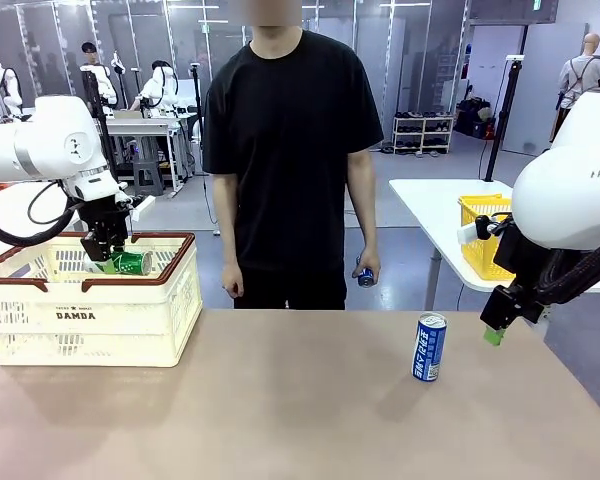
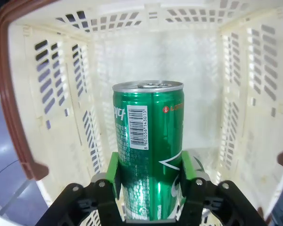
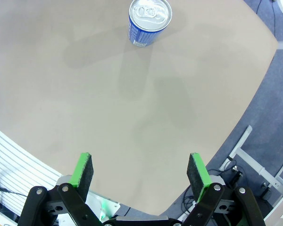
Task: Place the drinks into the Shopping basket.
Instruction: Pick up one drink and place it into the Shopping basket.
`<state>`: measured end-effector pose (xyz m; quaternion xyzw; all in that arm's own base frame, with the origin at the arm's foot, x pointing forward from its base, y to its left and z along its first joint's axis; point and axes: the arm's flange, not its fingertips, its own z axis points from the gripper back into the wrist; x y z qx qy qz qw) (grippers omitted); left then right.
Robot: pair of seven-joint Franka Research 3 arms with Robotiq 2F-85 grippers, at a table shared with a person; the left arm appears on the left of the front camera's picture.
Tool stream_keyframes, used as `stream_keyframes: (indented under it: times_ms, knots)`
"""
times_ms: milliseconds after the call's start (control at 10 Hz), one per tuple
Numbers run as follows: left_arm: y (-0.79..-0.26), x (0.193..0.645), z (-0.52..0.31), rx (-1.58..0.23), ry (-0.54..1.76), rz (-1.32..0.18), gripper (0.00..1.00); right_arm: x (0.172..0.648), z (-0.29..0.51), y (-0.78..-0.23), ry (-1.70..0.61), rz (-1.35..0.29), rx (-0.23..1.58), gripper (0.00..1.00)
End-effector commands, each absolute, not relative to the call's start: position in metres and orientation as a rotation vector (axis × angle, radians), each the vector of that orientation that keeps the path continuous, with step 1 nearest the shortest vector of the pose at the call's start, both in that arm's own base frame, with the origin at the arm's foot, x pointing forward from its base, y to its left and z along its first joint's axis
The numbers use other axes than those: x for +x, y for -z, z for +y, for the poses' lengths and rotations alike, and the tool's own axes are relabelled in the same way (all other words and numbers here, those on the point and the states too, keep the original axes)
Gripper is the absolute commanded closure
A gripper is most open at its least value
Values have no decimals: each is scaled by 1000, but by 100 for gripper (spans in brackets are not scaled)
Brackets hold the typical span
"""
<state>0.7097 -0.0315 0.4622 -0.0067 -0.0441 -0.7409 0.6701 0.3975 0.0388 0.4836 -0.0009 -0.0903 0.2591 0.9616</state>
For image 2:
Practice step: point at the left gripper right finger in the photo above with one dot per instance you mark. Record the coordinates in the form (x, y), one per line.
(187, 169)

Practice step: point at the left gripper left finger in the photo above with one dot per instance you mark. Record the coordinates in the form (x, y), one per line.
(113, 169)

